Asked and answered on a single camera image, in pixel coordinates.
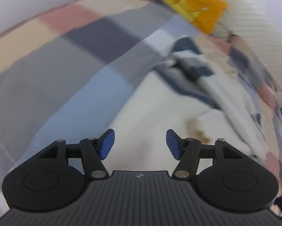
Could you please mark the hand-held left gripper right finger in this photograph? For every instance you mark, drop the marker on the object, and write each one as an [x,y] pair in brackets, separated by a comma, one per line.
[174,144]

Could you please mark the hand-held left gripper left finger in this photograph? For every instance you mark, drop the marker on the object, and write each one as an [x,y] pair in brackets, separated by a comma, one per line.
[108,143]

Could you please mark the white fluffy garment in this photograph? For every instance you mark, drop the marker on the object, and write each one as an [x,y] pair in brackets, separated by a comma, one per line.
[155,103]

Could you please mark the pastel patchwork quilt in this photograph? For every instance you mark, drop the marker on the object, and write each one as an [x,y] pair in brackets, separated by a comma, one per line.
[60,70]

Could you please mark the yellow crown pillow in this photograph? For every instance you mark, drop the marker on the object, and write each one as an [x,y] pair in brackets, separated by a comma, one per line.
[197,7]

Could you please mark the cream quilted headboard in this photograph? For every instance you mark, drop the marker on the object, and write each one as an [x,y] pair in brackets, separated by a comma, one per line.
[254,23]

